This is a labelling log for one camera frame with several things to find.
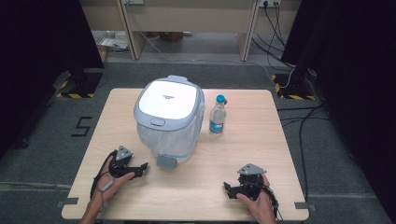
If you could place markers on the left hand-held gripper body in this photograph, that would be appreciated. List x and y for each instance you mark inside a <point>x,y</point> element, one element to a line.
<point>120,163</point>

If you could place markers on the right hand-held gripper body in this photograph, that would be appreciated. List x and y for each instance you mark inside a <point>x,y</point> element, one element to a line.
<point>250,179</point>

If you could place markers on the translucent plastic trash bag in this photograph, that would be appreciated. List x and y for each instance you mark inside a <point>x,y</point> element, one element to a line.
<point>174,138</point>

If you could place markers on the clear blue-capped water bottle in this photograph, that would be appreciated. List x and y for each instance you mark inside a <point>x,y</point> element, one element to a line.
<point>217,118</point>

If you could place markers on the white grey pedal trash can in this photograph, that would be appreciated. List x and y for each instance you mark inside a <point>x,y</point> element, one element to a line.
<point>168,99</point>

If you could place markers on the person's left hand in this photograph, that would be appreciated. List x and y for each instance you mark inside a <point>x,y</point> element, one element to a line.
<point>120,182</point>

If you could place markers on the person's right hand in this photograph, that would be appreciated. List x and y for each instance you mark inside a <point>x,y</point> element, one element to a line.
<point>260,207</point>

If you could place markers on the hazard-striped stand base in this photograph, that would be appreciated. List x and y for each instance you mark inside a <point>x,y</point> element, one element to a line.
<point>292,90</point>
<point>77,90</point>

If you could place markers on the pile of plastic-wrapped clutter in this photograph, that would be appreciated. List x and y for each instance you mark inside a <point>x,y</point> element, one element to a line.
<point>113,42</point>

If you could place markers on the black curtain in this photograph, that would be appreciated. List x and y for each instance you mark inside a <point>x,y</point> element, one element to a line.
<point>358,77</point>
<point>37,62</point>

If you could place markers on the grey table edge bracket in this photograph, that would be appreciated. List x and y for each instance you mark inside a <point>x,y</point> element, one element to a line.
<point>303,206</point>
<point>67,202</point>

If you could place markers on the white wall power outlet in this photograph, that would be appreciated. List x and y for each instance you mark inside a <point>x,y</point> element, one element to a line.
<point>133,1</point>
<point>269,2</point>

